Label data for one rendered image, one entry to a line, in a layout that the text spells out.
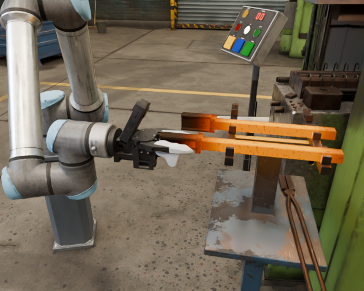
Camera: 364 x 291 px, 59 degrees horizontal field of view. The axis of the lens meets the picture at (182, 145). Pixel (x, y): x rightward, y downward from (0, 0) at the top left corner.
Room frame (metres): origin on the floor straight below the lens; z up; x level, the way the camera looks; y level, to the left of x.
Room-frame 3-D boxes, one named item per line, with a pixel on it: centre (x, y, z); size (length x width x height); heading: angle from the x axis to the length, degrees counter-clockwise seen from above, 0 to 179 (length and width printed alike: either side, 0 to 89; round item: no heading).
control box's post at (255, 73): (1.91, -0.44, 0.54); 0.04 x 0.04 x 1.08; 86
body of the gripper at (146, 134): (0.72, 0.12, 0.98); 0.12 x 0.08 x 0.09; 78
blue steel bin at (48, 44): (5.98, 2.78, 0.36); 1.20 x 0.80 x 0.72; 67
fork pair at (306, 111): (0.89, -0.26, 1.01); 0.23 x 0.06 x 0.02; 79
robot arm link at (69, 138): (0.76, 0.28, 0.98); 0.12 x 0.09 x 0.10; 78
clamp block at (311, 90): (1.17, -0.53, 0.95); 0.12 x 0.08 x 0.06; 86
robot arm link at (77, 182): (0.76, 0.30, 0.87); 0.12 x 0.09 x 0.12; 103
